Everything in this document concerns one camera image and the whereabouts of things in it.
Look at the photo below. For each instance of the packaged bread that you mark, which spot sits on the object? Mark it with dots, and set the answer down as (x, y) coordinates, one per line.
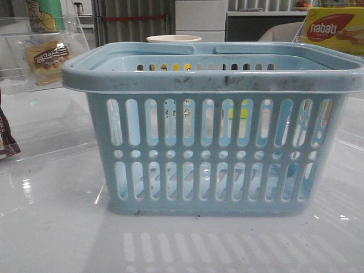
(45, 61)

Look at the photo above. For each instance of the light blue plastic basket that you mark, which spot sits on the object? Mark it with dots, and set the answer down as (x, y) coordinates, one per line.
(213, 128)

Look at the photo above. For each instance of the yellow popcorn paper cup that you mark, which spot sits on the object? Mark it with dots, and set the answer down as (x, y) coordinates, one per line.
(173, 39)

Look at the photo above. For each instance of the white cabinet in background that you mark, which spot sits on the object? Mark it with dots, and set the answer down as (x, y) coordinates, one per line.
(206, 19)

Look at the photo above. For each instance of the clear acrylic display shelf left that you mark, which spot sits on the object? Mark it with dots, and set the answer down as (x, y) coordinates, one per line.
(44, 120)

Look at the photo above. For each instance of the clear acrylic display shelf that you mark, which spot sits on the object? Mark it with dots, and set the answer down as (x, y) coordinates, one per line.
(44, 120)
(301, 34)

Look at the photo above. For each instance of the maroon cracker snack packet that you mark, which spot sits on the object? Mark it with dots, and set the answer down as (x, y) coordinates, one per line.
(9, 146)

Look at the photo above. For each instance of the green bottle with cartoon label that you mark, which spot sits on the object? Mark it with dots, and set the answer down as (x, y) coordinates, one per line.
(45, 16)

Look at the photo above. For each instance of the yellow nabati wafer box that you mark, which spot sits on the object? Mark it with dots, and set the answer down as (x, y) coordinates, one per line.
(348, 16)

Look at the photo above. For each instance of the clear acrylic display shelf right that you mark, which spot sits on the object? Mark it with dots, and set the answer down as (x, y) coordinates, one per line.
(301, 34)

